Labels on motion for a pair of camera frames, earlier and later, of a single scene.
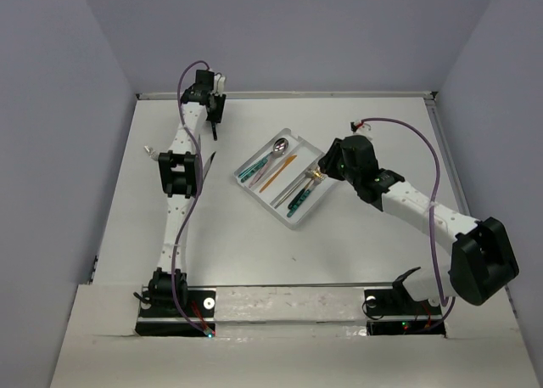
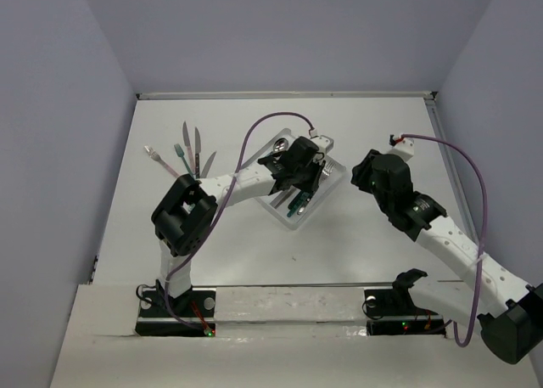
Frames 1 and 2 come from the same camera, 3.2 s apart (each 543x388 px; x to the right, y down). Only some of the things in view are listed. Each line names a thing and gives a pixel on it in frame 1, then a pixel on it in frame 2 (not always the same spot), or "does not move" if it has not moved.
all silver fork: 308,176 does not move
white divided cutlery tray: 286,177 does not move
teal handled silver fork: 316,183 does not move
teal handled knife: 208,165 does not move
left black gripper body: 215,114 → 305,179
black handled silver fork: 214,131 → 326,172
